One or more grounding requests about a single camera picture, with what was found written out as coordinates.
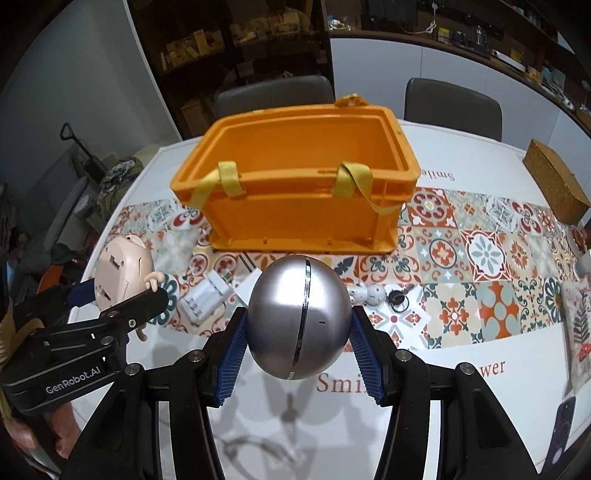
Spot small black ring object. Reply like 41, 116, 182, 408
387, 285, 415, 313

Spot white battery charger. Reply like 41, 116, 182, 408
179, 271, 232, 326

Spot silver metallic egg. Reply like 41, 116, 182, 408
246, 255, 352, 380

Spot pink round cartoon toy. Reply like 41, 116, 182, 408
67, 234, 171, 323

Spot person's hand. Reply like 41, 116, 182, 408
1, 390, 80, 468

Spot patterned tile table runner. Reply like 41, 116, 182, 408
107, 188, 590, 349

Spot dark smartphone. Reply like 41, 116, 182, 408
542, 396, 576, 475

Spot floral cloth napkin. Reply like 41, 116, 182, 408
562, 282, 590, 394

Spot camouflage fabric bundle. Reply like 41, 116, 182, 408
97, 156, 143, 215

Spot orange plastic storage crate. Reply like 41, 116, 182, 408
170, 94, 421, 254

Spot white cup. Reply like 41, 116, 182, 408
573, 250, 591, 280

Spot cork rectangular box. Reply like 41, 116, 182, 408
522, 139, 590, 225

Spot right grey dining chair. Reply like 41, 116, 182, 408
404, 78, 503, 142

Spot grey dining chair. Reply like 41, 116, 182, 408
215, 75, 335, 119
404, 78, 503, 142

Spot left grey dining chair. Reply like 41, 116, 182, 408
215, 75, 335, 119

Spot dark wooden shelf unit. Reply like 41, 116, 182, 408
124, 1, 334, 139

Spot black handled trolley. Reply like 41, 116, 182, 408
59, 122, 107, 184

